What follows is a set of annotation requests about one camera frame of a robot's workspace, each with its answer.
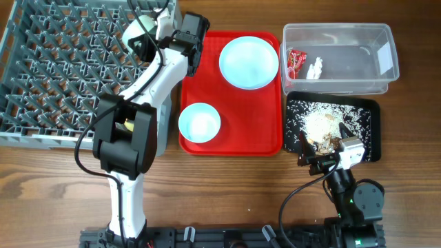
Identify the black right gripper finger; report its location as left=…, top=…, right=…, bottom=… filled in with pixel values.
left=298, top=131, right=315, bottom=166
left=339, top=123, right=355, bottom=139

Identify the light green bowl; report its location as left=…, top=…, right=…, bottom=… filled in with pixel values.
left=122, top=15, right=157, bottom=53

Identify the food scraps and rice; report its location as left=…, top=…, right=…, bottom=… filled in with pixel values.
left=284, top=100, right=371, bottom=161

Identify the white tissue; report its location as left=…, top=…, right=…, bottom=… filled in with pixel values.
left=306, top=57, right=322, bottom=80

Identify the yellow plastic cup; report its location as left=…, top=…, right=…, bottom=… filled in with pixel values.
left=124, top=119, right=134, bottom=132

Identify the red snack wrapper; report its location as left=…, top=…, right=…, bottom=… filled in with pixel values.
left=287, top=49, right=307, bottom=79

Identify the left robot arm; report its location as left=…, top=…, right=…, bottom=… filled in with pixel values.
left=92, top=12, right=209, bottom=247

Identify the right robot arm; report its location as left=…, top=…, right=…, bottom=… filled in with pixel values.
left=298, top=123, right=386, bottom=248

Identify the black rectangular waste tray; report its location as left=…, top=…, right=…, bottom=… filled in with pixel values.
left=286, top=92, right=381, bottom=162

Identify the clear plastic waste bin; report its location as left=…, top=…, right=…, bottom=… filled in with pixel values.
left=280, top=23, right=400, bottom=95

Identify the grey plastic dishwasher rack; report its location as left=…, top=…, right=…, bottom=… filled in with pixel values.
left=1, top=0, right=183, bottom=149

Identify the red plastic serving tray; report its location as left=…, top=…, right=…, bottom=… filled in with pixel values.
left=179, top=31, right=283, bottom=156

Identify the light blue round plate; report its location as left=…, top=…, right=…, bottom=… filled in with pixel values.
left=218, top=36, right=278, bottom=90

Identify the light blue bowl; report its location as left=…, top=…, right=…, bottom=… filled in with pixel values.
left=178, top=103, right=221, bottom=143

